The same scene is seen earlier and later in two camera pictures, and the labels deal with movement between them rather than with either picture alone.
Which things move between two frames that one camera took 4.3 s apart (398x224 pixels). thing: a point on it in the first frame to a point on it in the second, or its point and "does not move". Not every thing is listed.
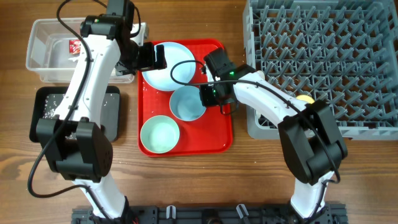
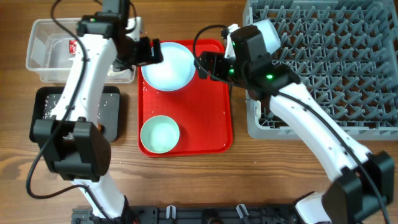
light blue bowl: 186,103 to 272,38
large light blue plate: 180,71 does not move
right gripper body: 210,96 to 222,70
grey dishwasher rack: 342,52 does not move
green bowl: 160,134 does not move
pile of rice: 51,104 does not move
